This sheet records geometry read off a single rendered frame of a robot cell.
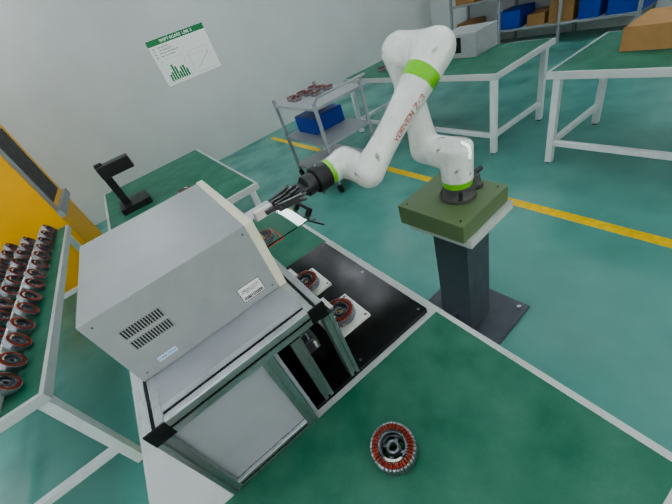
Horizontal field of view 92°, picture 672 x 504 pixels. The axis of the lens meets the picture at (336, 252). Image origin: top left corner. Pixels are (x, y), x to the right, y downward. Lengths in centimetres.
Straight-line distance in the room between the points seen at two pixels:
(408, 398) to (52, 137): 578
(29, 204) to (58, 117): 200
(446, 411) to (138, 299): 78
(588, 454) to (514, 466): 15
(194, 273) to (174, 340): 17
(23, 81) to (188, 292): 547
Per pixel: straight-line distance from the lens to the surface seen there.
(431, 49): 117
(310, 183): 110
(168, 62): 618
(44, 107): 610
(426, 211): 144
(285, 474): 103
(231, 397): 83
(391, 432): 94
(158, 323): 81
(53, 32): 611
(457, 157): 136
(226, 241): 75
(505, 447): 95
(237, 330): 82
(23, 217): 445
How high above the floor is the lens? 165
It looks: 37 degrees down
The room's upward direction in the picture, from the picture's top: 21 degrees counter-clockwise
